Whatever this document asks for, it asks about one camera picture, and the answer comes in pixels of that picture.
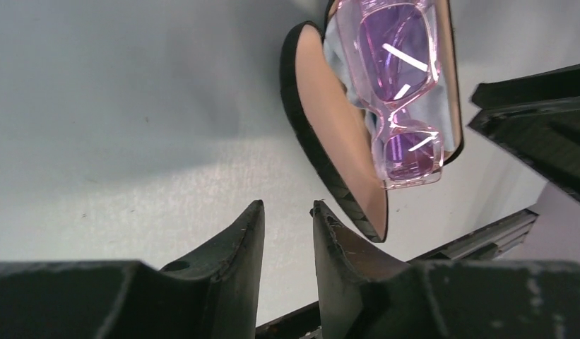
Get light blue cleaning cloth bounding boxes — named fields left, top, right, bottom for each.
left=324, top=18, right=463, bottom=152

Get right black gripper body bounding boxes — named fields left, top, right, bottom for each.
left=468, top=64, right=580, bottom=203

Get pink transparent sunglasses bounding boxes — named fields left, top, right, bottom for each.
left=333, top=1, right=444, bottom=190

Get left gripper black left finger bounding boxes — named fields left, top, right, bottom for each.
left=161, top=200, right=265, bottom=338

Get black glasses case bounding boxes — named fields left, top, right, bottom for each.
left=279, top=1, right=464, bottom=243

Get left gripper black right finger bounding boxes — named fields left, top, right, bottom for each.
left=312, top=201, right=409, bottom=338

